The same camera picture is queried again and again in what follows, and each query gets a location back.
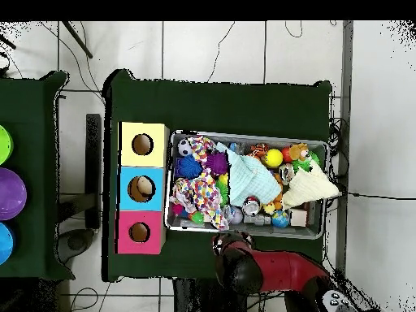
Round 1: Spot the colourful patterned cloth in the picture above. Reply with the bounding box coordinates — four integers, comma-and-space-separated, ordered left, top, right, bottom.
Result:
170, 135, 230, 232

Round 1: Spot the wooden three-hole box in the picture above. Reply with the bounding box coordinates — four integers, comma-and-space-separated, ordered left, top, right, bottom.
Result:
115, 121, 170, 255

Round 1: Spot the shallow clear mesh bin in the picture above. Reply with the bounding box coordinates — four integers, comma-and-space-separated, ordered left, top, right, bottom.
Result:
165, 129, 328, 241

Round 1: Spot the purple spiky ball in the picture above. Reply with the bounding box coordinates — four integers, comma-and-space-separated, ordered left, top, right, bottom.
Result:
206, 152, 230, 176

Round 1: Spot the blue spiky ball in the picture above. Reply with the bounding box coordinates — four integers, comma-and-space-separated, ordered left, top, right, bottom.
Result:
176, 154, 206, 180

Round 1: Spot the small soccer ball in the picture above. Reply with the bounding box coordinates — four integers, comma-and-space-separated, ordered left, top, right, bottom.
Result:
177, 137, 195, 157

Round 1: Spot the mint green cloth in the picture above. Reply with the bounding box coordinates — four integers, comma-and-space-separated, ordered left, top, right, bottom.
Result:
226, 148, 284, 206

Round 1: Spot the yellow ball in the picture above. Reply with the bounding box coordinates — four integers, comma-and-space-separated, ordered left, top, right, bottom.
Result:
264, 149, 284, 169

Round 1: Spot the dark green table cloth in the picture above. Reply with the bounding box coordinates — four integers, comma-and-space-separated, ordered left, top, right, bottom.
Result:
102, 67, 334, 284
0, 70, 76, 280

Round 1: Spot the blue globe ball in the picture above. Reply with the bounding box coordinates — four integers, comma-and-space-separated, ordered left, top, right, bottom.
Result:
271, 210, 291, 229

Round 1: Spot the brown plush bear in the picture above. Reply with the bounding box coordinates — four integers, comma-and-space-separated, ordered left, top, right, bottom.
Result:
288, 142, 312, 163

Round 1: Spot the wooden cube block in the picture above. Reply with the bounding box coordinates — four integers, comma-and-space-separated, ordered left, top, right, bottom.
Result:
289, 207, 309, 228

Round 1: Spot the cream yellow cloth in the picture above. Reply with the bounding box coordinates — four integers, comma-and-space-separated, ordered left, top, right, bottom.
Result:
281, 162, 342, 210

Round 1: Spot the black flat bar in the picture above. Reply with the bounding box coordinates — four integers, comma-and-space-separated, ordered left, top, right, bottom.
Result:
85, 113, 103, 230

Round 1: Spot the grey round base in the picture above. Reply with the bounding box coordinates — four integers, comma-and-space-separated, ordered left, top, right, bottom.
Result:
57, 227, 97, 264

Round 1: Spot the black rod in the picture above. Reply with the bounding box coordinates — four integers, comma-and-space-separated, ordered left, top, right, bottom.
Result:
61, 21, 93, 59

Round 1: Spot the purple plastic bowl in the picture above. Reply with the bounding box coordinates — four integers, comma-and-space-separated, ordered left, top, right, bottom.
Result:
0, 167, 28, 222

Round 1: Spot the green plastic bowl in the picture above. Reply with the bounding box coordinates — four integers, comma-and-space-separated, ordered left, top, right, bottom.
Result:
0, 124, 14, 165

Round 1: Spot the blue plastic bowl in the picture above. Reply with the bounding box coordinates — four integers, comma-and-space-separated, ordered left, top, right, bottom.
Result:
0, 222, 15, 267

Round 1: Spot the black cable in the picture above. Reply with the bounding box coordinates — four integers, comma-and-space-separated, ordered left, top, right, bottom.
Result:
337, 191, 416, 202
284, 21, 304, 39
207, 21, 236, 82

